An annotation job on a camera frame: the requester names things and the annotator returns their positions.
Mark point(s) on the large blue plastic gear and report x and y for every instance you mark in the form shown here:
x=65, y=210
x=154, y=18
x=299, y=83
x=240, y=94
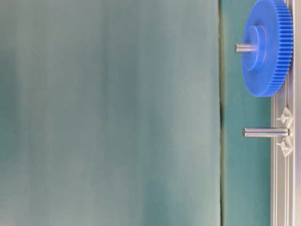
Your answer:
x=269, y=29

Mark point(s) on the aluminium extrusion rail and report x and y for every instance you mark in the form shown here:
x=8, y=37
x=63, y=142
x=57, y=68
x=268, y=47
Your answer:
x=286, y=171

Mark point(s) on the grey plastic shaft bracket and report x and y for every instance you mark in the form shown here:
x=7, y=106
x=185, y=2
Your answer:
x=287, y=120

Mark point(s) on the bare steel shaft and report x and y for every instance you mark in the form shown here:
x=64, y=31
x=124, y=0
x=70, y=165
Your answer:
x=265, y=132

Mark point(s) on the steel shaft through large gear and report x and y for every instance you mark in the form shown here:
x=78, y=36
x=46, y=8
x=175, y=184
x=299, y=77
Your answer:
x=245, y=48

